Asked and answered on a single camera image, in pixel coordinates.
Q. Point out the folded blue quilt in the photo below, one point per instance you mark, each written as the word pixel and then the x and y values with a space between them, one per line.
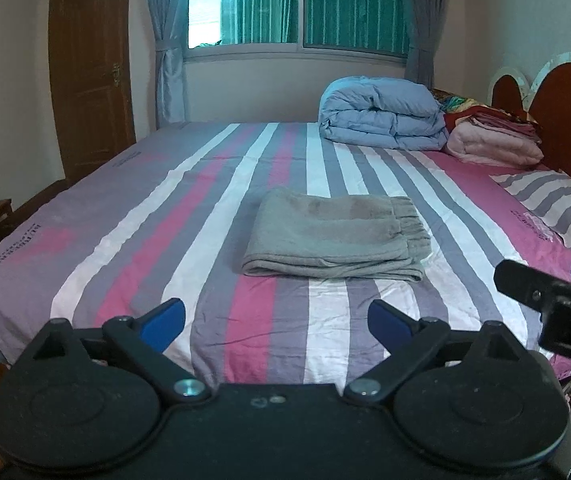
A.
pixel 383 112

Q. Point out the striped pillow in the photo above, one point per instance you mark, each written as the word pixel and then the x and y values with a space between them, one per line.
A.
pixel 553 200

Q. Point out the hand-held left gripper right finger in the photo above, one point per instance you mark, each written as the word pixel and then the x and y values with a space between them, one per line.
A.
pixel 390 325

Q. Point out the blue curtain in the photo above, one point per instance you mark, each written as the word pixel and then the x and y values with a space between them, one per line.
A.
pixel 419 20
pixel 168 45

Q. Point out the wooden headboard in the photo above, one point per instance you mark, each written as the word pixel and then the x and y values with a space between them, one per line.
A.
pixel 565 110

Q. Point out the grey pants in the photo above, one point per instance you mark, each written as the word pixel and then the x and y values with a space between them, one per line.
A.
pixel 335 232

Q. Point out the striped bed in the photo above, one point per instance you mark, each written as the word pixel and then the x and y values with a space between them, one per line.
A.
pixel 175 220

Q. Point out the brown wooden door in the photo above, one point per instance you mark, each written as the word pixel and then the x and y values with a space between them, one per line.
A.
pixel 92 70

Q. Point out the window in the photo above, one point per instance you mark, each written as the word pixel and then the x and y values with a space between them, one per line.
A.
pixel 298 5

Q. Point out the red patterned blanket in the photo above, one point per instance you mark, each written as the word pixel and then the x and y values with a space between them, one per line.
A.
pixel 480 112

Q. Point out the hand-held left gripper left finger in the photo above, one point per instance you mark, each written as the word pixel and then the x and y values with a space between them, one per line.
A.
pixel 164 324

